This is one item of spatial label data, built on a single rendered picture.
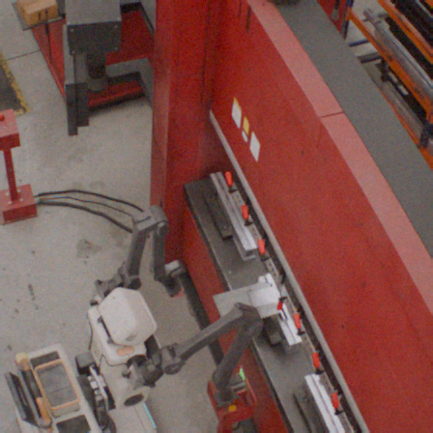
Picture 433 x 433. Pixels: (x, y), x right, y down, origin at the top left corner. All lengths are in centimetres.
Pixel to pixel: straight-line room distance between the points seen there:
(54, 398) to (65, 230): 184
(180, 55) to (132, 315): 118
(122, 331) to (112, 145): 259
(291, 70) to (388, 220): 71
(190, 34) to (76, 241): 202
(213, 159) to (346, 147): 170
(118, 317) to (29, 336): 161
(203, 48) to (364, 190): 139
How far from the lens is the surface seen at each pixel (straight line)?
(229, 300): 405
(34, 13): 533
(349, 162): 289
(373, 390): 322
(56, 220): 557
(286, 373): 403
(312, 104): 304
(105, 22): 387
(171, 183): 456
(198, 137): 437
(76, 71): 418
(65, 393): 391
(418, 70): 567
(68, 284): 529
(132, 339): 359
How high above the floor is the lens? 441
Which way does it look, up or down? 52 degrees down
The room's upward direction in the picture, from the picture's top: 7 degrees clockwise
